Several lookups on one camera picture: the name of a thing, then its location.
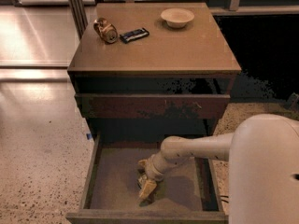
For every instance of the green white 7up can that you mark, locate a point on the green white 7up can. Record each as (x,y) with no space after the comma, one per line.
(142,180)

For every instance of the dark blue snack bar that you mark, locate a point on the dark blue snack bar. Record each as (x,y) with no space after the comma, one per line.
(134,35)

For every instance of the open middle drawer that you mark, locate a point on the open middle drawer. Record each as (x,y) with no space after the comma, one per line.
(188,194)

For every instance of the white ceramic bowl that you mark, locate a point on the white ceramic bowl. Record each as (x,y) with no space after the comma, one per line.
(177,17)

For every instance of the closed top drawer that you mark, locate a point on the closed top drawer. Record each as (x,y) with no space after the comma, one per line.
(152,106)

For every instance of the blue tape piece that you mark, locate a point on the blue tape piece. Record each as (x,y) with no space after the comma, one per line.
(89,136)

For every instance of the brown gold soda can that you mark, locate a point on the brown gold soda can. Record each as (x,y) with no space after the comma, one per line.
(105,30)

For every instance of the brown wooden drawer cabinet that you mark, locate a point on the brown wooden drawer cabinet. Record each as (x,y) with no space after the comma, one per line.
(195,59)

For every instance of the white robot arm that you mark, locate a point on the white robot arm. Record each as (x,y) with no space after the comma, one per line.
(263,157)

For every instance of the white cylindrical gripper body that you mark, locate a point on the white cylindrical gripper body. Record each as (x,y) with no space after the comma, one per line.
(151,170)

